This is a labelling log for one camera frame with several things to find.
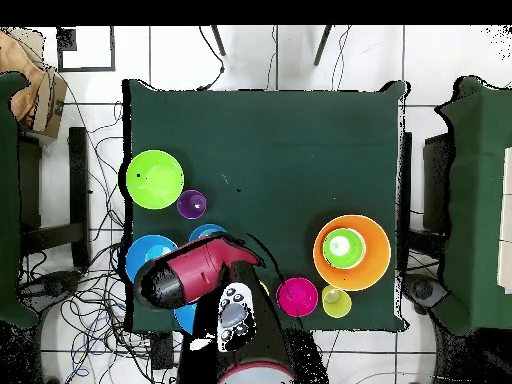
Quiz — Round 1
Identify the small blue ridged bowl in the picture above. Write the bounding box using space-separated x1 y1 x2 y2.
187 223 228 242

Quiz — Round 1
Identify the small green bowl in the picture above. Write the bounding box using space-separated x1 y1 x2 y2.
322 227 367 270

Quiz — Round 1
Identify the large blue bowl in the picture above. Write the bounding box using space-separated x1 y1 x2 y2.
173 302 198 336
124 234 180 284

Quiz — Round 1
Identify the large orange bowl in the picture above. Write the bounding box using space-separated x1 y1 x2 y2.
312 214 392 292

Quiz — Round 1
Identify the purple cup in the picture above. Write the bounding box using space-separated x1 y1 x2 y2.
176 189 208 221

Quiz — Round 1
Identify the dark green tablecloth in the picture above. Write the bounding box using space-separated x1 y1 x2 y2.
121 78 410 334

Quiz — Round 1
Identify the small red bowl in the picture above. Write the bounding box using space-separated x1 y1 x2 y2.
275 276 320 319

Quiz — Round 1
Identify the large green bowl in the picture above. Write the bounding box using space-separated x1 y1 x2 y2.
125 149 186 211

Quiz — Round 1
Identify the translucent yellow-green cup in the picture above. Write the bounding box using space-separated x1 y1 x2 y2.
320 284 353 319

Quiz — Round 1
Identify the black power brick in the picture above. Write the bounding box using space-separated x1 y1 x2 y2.
150 330 175 371

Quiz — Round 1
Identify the black tripod leg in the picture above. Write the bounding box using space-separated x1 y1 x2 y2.
210 25 227 57
313 25 333 67

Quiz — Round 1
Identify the black floor stand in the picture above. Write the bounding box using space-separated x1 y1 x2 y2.
17 126 92 269

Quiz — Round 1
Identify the black box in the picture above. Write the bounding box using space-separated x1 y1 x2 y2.
422 133 455 233

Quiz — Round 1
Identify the green cloth side table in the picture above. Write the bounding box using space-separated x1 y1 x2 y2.
0 71 40 330
434 75 512 336

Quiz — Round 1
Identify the cardboard box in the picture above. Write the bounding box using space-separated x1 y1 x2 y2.
0 27 68 139

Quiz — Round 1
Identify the black floor cable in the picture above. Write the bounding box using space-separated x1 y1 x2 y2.
197 25 226 92

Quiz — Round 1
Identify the tangle of floor cables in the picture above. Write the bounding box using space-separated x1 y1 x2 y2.
17 91 185 384

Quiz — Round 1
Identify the black robot pedestal leg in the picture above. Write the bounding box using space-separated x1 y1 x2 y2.
401 271 451 317
19 269 83 309

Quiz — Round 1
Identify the black square floor frame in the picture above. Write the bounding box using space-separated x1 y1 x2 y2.
56 25 117 74

